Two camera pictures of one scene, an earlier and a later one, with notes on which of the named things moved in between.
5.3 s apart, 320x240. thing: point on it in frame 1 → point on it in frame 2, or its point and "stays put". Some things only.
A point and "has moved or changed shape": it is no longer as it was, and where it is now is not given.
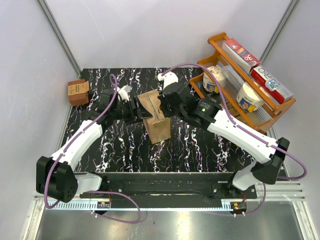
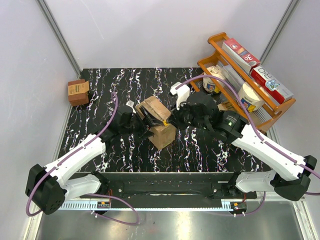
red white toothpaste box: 246,60 stays put
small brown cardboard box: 78,92 stays put
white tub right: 248,99 stays put
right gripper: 166,113 → 175,117
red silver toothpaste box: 274,89 stays put
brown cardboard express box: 159,127 has moved or changed shape
